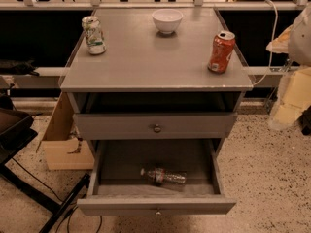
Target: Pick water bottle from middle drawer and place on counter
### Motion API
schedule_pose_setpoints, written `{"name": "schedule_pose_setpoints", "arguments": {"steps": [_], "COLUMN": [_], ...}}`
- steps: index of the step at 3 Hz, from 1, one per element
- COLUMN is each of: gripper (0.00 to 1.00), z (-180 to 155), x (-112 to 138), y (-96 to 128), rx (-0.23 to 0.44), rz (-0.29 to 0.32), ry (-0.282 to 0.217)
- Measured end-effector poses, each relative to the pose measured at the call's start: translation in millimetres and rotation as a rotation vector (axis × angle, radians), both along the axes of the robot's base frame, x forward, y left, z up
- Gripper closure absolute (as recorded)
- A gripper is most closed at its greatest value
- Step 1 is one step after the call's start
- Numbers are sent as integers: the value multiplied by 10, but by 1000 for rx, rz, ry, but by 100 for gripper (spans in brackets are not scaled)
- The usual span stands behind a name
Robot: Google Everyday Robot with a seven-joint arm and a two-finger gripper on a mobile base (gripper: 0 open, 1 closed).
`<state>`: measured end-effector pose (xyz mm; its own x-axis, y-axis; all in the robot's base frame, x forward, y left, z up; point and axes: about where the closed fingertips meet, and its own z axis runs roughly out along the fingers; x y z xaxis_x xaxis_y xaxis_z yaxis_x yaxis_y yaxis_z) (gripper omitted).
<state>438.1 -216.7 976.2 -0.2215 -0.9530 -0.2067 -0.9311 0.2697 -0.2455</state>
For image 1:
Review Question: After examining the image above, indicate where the white cable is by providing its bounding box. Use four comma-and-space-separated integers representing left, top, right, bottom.
252, 0, 280, 86

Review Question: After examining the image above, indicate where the grey drawer cabinet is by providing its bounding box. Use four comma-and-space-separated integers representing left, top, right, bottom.
61, 8, 253, 215

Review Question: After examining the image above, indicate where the white ceramic bowl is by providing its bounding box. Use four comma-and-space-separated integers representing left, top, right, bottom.
152, 9, 184, 34

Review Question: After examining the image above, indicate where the green white soda can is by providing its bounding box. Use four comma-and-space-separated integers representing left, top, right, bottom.
82, 16, 106, 55

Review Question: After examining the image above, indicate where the black floor cable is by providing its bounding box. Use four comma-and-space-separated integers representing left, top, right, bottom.
11, 157, 103, 233

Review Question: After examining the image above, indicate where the open grey middle drawer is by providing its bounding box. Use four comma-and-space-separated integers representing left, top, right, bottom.
78, 139, 236, 216

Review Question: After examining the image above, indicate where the black stand base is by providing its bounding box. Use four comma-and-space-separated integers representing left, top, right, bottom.
0, 111, 92, 233

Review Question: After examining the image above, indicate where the metal railing frame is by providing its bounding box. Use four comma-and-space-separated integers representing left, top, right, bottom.
1, 0, 251, 91

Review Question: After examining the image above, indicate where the red orange soda can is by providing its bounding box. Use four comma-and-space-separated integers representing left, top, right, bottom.
208, 30, 235, 74

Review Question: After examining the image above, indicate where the closed grey top drawer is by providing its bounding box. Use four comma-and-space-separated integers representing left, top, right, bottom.
73, 113, 237, 140

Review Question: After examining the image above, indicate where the black cloth on ledge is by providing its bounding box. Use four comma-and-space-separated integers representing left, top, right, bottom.
0, 59, 39, 76

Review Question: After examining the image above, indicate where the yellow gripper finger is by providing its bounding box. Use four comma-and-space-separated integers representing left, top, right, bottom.
268, 66, 311, 130
266, 25, 293, 53

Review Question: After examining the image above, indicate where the clear plastic water bottle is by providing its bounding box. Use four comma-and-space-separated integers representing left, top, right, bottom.
140, 168, 187, 185

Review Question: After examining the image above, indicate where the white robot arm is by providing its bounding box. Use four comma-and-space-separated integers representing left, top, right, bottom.
266, 5, 311, 130

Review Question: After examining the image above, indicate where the cardboard box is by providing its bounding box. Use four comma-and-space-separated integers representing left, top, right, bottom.
41, 93, 94, 170

